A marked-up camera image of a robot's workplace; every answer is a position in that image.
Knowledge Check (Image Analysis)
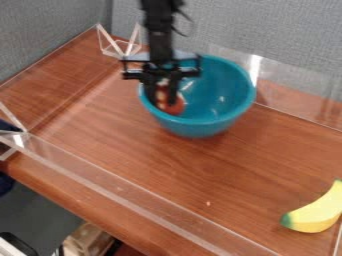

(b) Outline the brown white toy mushroom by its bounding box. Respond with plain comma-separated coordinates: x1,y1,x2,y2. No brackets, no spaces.
155,78,185,116

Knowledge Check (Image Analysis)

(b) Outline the clear acrylic barrier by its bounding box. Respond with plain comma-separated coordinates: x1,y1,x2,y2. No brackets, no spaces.
208,43,342,132
0,102,278,256

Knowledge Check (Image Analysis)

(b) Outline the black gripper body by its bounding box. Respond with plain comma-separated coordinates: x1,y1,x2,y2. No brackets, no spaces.
120,53,201,80

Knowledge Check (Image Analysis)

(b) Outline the clear acrylic front barrier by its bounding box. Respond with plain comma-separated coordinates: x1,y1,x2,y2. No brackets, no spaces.
0,102,278,256

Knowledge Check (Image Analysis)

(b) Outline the yellow toy banana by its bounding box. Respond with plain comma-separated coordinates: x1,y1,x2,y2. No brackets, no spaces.
280,179,342,233

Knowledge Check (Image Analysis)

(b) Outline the clear acrylic back barrier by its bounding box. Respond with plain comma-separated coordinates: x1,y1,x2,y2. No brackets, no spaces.
208,43,342,132

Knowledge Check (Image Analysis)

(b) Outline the black white device corner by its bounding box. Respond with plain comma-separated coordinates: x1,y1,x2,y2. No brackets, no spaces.
0,232,38,256

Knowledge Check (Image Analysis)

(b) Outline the clear acrylic corner bracket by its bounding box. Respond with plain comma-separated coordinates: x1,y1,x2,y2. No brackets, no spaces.
96,23,141,59

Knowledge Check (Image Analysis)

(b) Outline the cardboard box under table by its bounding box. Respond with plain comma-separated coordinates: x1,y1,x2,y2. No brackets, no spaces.
62,223,115,256

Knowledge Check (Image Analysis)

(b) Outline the dark blue cloth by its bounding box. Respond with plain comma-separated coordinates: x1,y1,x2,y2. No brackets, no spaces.
0,118,21,197

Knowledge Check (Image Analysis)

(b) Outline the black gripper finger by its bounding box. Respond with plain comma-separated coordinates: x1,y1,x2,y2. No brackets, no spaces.
141,73,157,104
167,70,183,106

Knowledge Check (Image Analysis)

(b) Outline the blue plastic bowl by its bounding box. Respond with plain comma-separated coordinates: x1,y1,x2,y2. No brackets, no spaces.
137,55,256,138

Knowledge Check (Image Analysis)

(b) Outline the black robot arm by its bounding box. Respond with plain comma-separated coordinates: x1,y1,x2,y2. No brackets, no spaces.
120,0,201,106

